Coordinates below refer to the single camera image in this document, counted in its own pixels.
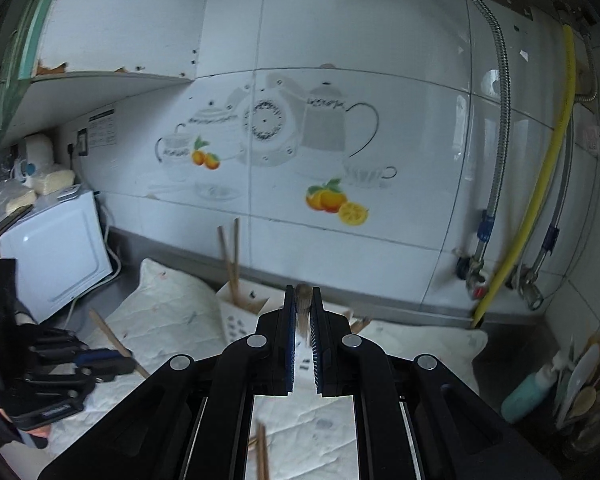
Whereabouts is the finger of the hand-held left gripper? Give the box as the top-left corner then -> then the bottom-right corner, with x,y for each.
10,360 -> 137,432
30,328 -> 133,364

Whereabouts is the white wall label sticker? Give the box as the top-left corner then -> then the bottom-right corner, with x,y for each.
87,106 -> 118,148

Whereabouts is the wooden spoon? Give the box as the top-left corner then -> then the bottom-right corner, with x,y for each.
572,385 -> 598,419

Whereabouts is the teal pump bottle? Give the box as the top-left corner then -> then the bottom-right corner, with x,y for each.
501,350 -> 571,423

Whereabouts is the dark utensil cup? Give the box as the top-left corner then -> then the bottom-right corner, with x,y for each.
559,400 -> 600,462

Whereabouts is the yellow gas hose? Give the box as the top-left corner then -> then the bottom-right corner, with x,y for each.
472,25 -> 578,331

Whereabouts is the brown bamboo chopstick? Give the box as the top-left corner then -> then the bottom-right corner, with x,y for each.
232,217 -> 241,302
295,283 -> 311,348
89,308 -> 151,380
217,226 -> 238,306

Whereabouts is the metal water valve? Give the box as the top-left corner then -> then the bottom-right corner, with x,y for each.
512,265 -> 546,311

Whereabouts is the beige plastic chopstick holder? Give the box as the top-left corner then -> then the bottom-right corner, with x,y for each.
215,280 -> 376,347

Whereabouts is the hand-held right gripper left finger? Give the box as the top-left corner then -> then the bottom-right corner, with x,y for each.
37,285 -> 297,480

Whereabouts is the white microwave oven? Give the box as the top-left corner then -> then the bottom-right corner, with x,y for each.
0,187 -> 115,325

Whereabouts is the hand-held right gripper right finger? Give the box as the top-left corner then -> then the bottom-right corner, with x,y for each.
310,285 -> 563,480

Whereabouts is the green wall cabinet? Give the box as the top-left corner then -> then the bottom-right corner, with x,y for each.
0,0 -> 213,161

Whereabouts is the white rounded container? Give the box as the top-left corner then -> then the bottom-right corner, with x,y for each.
22,132 -> 56,168

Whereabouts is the white power cable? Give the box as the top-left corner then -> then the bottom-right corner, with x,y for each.
67,191 -> 123,326

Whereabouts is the braided metal hose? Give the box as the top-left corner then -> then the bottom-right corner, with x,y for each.
452,0 -> 511,261
527,35 -> 599,281

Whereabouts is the person's left hand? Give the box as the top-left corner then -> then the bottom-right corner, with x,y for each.
0,406 -> 49,450

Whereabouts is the metal valve with red knob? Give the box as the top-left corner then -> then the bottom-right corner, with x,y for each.
455,255 -> 492,302

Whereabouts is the white quilted printed mat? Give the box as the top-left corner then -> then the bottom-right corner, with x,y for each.
45,258 -> 488,480

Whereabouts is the white rice paddle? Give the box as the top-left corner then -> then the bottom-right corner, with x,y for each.
565,342 -> 600,421

